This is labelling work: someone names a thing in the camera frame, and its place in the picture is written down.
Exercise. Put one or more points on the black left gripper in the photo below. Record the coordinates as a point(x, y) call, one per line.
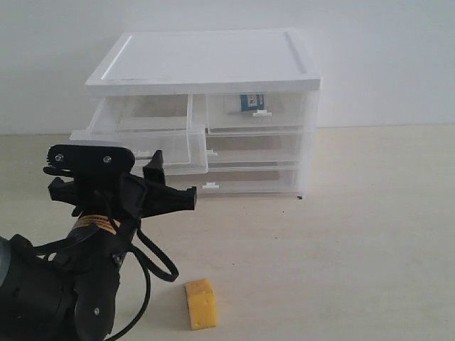
point(124, 195)

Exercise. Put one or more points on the yellow cheese wedge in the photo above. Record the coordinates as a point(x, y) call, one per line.
point(200, 298)

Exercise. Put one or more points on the white bottle teal label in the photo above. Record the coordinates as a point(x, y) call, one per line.
point(240, 103)

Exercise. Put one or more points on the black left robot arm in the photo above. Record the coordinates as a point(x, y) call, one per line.
point(66, 290)

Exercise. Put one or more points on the clear bottom wide drawer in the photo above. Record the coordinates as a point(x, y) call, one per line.
point(241, 182)

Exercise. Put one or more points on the clear wide drawer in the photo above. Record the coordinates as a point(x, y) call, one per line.
point(241, 182)
point(245, 150)

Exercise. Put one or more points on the clear middle wide drawer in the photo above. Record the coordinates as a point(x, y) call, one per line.
point(245, 150)

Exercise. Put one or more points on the white plastic drawer cabinet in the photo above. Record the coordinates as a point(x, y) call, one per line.
point(203, 63)

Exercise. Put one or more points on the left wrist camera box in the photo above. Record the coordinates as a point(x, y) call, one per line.
point(73, 160)

